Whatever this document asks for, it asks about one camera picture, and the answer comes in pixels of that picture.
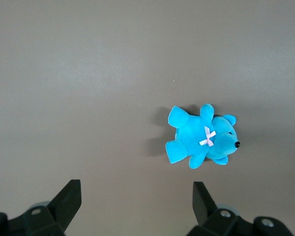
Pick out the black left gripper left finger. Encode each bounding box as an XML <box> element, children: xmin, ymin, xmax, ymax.
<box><xmin>0</xmin><ymin>179</ymin><xmax>83</xmax><ymax>236</ymax></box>

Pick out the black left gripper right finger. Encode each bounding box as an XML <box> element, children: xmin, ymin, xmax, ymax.
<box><xmin>188</xmin><ymin>181</ymin><xmax>292</xmax><ymax>236</ymax></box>

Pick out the blue teddy bear plush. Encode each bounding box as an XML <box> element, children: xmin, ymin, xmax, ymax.
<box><xmin>165</xmin><ymin>103</ymin><xmax>242</xmax><ymax>171</ymax></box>

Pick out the brown table cloth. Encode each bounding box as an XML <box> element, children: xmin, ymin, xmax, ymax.
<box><xmin>0</xmin><ymin>0</ymin><xmax>295</xmax><ymax>236</ymax></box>

